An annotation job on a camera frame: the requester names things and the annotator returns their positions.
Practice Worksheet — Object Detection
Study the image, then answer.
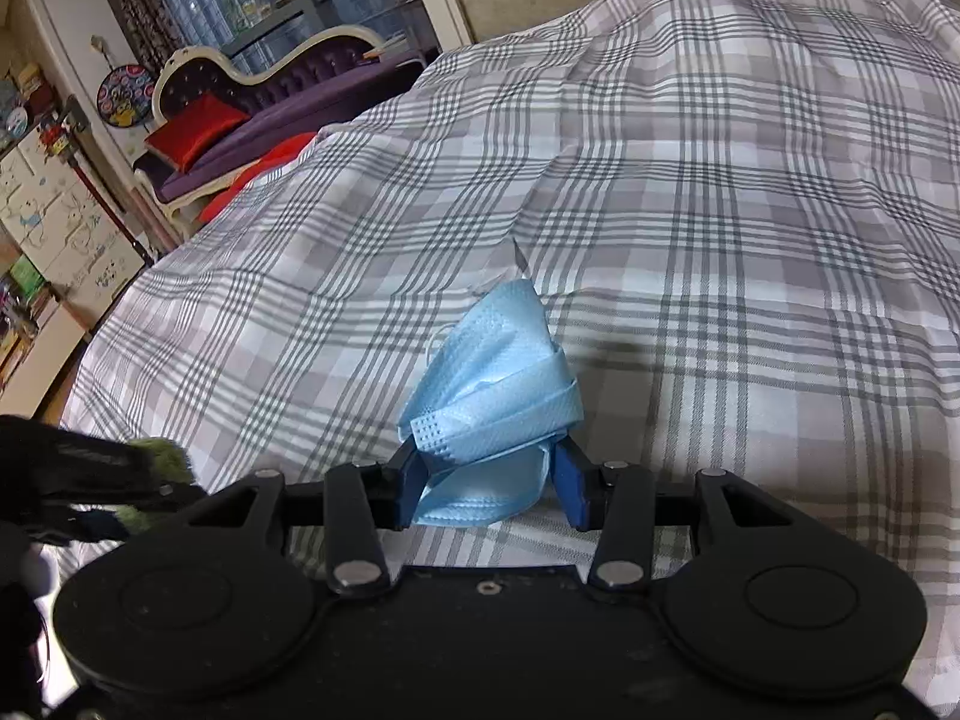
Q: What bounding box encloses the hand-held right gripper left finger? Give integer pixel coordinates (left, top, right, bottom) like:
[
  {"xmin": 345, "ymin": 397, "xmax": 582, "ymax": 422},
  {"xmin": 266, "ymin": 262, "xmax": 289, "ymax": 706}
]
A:
[{"xmin": 184, "ymin": 439, "xmax": 428, "ymax": 593}]

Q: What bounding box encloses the red cloth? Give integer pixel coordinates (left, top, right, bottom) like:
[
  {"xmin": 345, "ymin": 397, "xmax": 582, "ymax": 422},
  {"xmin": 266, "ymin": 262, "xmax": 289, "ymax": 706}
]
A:
[{"xmin": 199, "ymin": 131, "xmax": 321, "ymax": 224}]

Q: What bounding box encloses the purple chaise sofa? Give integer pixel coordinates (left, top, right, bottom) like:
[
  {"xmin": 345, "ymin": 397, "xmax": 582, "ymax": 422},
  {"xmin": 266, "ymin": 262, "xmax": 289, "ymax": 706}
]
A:
[{"xmin": 133, "ymin": 25, "xmax": 445, "ymax": 242}]

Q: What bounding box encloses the white cartoon drawer cabinet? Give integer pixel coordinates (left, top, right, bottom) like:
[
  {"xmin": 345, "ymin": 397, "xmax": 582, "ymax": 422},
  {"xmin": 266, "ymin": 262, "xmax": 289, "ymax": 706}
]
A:
[{"xmin": 0, "ymin": 127, "xmax": 149, "ymax": 310}]

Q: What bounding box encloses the stack of colourful books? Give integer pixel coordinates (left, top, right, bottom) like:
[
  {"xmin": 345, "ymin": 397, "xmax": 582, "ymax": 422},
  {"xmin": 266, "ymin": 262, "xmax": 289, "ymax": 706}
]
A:
[{"xmin": 0, "ymin": 253, "xmax": 57, "ymax": 395}]

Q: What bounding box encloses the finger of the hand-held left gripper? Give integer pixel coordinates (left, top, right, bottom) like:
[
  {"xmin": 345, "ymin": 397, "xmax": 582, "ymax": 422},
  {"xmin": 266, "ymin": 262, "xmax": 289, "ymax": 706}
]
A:
[
  {"xmin": 22, "ymin": 486, "xmax": 207, "ymax": 545},
  {"xmin": 0, "ymin": 416, "xmax": 164, "ymax": 497}
]

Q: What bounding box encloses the dark patterned curtain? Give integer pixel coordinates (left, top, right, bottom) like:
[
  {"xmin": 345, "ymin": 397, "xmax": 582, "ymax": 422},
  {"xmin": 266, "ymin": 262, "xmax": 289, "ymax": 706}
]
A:
[{"xmin": 97, "ymin": 0, "xmax": 182, "ymax": 77}]

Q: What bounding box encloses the red stick vacuum cleaner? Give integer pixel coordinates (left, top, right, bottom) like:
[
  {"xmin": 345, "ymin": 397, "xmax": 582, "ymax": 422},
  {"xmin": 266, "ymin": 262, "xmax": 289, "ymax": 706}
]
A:
[{"xmin": 37, "ymin": 97, "xmax": 152, "ymax": 265}]

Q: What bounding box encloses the blue face mask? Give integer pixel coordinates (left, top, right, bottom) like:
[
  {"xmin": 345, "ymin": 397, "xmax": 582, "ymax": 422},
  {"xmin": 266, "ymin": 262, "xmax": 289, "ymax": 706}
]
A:
[{"xmin": 397, "ymin": 277, "xmax": 582, "ymax": 527}]

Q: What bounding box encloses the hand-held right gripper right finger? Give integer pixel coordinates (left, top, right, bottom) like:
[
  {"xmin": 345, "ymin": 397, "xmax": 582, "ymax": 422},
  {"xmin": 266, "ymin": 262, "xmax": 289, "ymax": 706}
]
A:
[{"xmin": 551, "ymin": 439, "xmax": 796, "ymax": 590}]

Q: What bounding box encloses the green plush toy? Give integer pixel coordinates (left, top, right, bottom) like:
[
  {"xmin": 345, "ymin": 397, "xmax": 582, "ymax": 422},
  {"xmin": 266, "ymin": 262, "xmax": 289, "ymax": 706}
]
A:
[{"xmin": 112, "ymin": 437, "xmax": 197, "ymax": 541}]

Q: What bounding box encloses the red cushion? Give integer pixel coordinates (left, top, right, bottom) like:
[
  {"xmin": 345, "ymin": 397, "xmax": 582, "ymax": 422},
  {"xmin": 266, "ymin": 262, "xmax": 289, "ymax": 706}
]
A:
[{"xmin": 144, "ymin": 97, "xmax": 250, "ymax": 170}]

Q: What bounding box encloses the round dartboard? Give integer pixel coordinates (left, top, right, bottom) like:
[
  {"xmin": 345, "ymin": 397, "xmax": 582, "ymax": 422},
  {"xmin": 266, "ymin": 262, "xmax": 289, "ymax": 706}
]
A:
[{"xmin": 96, "ymin": 64, "xmax": 157, "ymax": 128}]

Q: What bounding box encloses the grey plaid blanket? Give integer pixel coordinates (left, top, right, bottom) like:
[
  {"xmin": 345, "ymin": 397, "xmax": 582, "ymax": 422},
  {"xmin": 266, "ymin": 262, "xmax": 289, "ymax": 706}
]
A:
[{"xmin": 56, "ymin": 0, "xmax": 960, "ymax": 695}]

